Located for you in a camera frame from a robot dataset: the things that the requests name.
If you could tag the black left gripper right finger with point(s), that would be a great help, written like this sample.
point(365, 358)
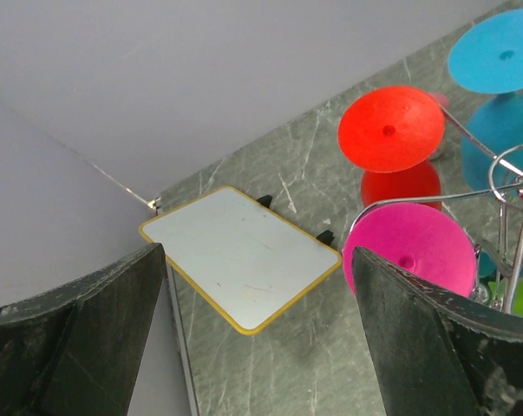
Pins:
point(435, 352)

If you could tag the yellow-framed whiteboard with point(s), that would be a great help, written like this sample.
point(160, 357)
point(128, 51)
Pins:
point(245, 260)

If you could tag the magenta wine glass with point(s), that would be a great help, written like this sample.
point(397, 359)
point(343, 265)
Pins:
point(419, 239)

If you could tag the green wine glass front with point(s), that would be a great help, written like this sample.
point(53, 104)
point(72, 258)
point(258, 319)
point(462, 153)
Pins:
point(499, 292)

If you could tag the red wine glass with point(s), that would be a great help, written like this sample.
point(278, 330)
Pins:
point(391, 133)

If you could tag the blue wine glass front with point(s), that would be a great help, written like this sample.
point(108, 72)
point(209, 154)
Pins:
point(488, 60)

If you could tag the chrome wine glass rack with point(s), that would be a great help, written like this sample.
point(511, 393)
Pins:
point(505, 183)

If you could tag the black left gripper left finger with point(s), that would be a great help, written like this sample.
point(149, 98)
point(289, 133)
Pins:
point(77, 349)

